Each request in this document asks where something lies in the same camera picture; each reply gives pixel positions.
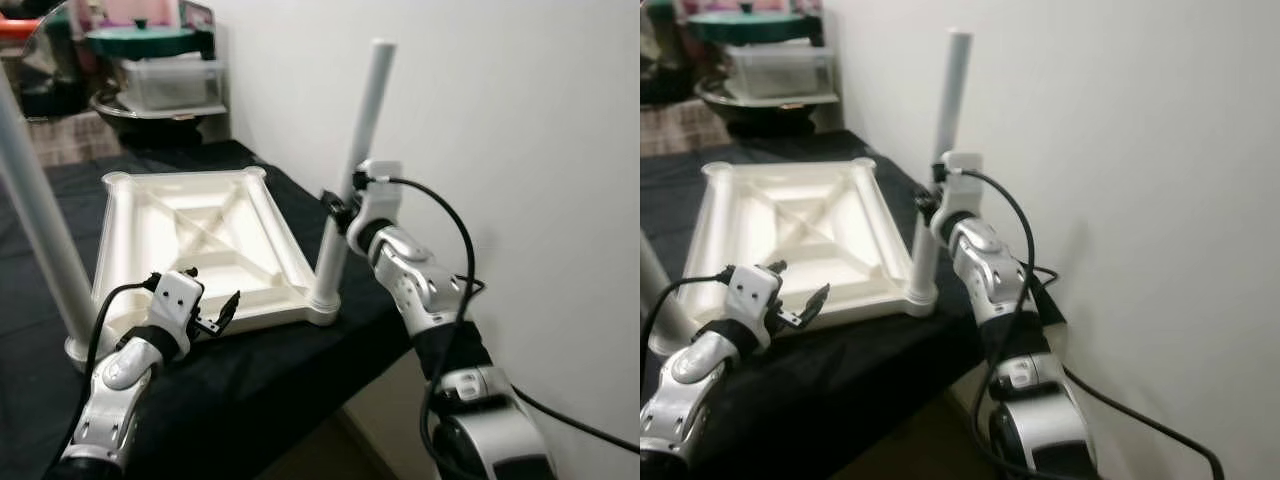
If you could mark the shiny black plastic bag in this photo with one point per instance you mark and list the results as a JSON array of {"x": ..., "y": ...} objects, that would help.
[
  {"x": 55, "y": 70},
  {"x": 665, "y": 50}
]

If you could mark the dark green round lid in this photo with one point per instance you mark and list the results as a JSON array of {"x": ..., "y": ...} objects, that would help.
[
  {"x": 145, "y": 42},
  {"x": 750, "y": 28}
]

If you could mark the white plastic table top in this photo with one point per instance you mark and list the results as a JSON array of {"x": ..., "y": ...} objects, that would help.
[
  {"x": 210, "y": 300},
  {"x": 800, "y": 290}
]

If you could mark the clear lidded plastic container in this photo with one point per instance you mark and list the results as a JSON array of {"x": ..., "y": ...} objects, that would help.
[
  {"x": 785, "y": 70},
  {"x": 175, "y": 85}
]

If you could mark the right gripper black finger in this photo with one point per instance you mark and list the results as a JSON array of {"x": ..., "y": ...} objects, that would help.
[
  {"x": 920, "y": 203},
  {"x": 332, "y": 203}
]

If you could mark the beige patterned cloth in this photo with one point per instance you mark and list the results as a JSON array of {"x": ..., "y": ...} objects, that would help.
[
  {"x": 70, "y": 140},
  {"x": 680, "y": 130}
]

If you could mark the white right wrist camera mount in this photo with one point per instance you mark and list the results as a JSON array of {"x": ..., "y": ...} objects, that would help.
[
  {"x": 965, "y": 185},
  {"x": 378, "y": 195}
]

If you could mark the pink plastic box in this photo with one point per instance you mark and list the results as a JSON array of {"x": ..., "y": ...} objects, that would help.
[
  {"x": 130, "y": 12},
  {"x": 750, "y": 6}
]

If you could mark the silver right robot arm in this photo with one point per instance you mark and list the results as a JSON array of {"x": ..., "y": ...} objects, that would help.
[
  {"x": 990, "y": 280},
  {"x": 420, "y": 280}
]

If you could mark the black tablecloth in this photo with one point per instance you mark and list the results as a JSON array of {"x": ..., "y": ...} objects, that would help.
[
  {"x": 900, "y": 360},
  {"x": 300, "y": 370}
]

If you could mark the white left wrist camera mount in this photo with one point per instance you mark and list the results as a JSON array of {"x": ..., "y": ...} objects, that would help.
[
  {"x": 753, "y": 293},
  {"x": 178, "y": 300}
]

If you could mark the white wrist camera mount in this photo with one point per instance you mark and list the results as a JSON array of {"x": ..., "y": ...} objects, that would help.
[
  {"x": 965, "y": 185},
  {"x": 378, "y": 195},
  {"x": 753, "y": 293},
  {"x": 178, "y": 300}
]

